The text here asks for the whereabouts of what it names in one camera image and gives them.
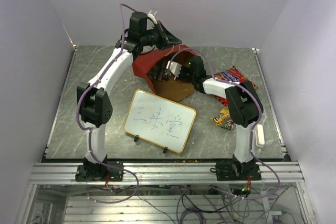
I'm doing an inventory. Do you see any white eraser block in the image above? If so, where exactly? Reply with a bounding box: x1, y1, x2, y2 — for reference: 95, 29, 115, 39
255, 124, 265, 147

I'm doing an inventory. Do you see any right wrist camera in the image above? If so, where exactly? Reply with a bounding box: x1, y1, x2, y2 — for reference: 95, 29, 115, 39
166, 60, 182, 80

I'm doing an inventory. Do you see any aluminium rail frame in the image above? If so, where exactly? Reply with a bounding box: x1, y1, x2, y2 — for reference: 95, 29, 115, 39
16, 162, 318, 223

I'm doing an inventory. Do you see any red paper bag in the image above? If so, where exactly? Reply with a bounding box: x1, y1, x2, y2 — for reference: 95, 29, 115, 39
132, 45, 195, 102

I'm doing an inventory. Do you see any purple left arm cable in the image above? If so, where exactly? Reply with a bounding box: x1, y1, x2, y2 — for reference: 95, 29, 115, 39
75, 3, 139, 204

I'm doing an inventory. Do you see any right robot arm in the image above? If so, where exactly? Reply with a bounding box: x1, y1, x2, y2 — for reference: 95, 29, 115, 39
169, 56, 265, 180

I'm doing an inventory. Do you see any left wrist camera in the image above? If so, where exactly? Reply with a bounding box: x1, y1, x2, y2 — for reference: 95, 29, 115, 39
148, 9, 158, 25

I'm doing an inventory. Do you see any yellow m&m's packet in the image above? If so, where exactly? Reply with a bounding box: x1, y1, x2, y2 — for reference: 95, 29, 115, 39
211, 108, 230, 126

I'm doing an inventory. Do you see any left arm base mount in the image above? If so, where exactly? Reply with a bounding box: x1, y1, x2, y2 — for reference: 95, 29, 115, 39
75, 162, 124, 182

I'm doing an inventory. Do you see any red chips bag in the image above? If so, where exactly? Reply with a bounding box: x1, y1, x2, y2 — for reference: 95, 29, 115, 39
209, 66, 259, 108

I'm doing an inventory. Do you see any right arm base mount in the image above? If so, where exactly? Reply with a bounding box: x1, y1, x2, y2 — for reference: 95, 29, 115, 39
210, 161, 261, 181

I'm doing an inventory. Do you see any small whiteboard with stand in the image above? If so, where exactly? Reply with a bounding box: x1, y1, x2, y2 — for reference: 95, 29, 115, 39
124, 89, 196, 153

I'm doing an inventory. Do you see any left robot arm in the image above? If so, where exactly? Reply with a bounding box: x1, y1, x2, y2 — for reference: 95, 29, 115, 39
76, 9, 182, 180

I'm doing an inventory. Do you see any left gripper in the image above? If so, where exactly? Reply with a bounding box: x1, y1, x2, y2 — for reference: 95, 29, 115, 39
141, 21, 183, 51

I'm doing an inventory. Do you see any purple candy packet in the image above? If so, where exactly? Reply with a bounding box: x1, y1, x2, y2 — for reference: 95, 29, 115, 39
220, 118, 235, 131

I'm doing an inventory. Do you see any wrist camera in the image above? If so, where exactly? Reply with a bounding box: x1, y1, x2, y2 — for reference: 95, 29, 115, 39
166, 60, 182, 80
148, 9, 158, 25

